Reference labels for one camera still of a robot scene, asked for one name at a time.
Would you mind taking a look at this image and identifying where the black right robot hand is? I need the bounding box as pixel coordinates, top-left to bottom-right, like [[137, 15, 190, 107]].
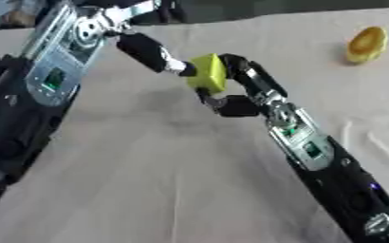
[[194, 53, 289, 119]]

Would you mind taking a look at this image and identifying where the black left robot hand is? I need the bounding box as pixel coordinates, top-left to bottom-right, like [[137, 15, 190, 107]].
[[100, 0, 200, 78]]

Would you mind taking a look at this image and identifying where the yellow-green block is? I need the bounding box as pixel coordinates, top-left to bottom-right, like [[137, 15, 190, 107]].
[[184, 53, 230, 95]]

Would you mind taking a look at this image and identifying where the yellow toy fruit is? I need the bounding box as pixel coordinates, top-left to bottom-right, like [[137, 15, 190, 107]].
[[345, 26, 389, 65]]

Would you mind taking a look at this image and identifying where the person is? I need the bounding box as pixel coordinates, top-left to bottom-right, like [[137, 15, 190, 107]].
[[0, 0, 50, 31]]

